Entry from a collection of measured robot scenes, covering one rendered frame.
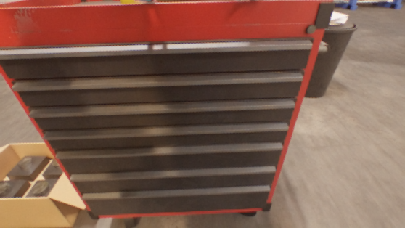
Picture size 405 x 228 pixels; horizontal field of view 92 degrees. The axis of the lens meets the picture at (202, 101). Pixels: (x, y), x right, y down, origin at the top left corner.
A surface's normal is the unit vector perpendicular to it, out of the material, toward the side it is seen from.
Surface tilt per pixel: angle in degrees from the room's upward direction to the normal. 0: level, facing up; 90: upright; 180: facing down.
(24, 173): 0
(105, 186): 90
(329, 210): 0
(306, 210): 0
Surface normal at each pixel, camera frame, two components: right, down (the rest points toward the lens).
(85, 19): 0.04, 0.55
